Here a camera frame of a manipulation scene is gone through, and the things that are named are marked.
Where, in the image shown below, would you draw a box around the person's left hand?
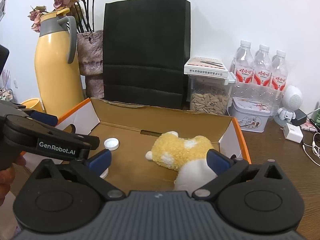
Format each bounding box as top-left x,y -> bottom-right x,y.
0,165 -> 15,206

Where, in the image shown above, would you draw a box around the water bottle right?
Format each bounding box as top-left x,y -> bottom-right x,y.
270,50 -> 289,91

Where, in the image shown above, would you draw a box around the water bottle middle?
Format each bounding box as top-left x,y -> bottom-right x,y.
253,44 -> 272,87

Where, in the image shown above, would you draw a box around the water bottle left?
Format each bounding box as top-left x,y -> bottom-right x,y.
230,40 -> 254,83

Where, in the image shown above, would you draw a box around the white bottle cap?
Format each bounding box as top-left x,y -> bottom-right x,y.
104,138 -> 119,151

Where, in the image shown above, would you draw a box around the dried pink roses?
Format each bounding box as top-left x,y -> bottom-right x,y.
28,0 -> 99,34

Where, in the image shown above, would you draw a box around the cardboard box orange rim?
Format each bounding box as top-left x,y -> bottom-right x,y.
57,99 -> 250,192

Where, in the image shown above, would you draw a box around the pink marbled vase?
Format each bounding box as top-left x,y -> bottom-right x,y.
77,30 -> 104,99

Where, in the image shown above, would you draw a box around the white robot figurine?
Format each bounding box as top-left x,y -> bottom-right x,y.
274,85 -> 303,127

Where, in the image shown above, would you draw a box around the yellow mug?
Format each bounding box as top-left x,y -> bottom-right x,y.
21,98 -> 46,113

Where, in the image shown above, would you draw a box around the yellow thermos jug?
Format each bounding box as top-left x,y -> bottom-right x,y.
34,8 -> 84,118

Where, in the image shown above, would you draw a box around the white floral tin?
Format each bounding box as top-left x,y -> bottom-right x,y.
228,97 -> 271,133

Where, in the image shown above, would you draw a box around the white red flat box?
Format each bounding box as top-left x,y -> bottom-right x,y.
184,57 -> 228,80

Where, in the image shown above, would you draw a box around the white earphone cable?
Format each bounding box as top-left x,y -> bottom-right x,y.
301,109 -> 320,167

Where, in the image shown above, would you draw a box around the water bottle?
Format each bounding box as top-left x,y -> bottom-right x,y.
253,44 -> 272,87
270,50 -> 289,91
230,40 -> 254,83

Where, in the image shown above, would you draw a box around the white charger block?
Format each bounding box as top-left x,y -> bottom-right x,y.
283,123 -> 303,143

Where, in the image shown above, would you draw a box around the clear seed container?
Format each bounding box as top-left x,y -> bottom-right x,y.
190,73 -> 235,115

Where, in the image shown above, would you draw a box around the yellow white plush hamster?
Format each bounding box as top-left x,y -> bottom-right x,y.
145,131 -> 217,196

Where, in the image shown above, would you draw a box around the black paper bag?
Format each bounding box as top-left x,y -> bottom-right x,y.
103,0 -> 191,109

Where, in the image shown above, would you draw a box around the black power adapter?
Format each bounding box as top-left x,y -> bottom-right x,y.
291,109 -> 307,126

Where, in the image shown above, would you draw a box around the green bottle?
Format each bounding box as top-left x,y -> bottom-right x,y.
315,109 -> 320,127

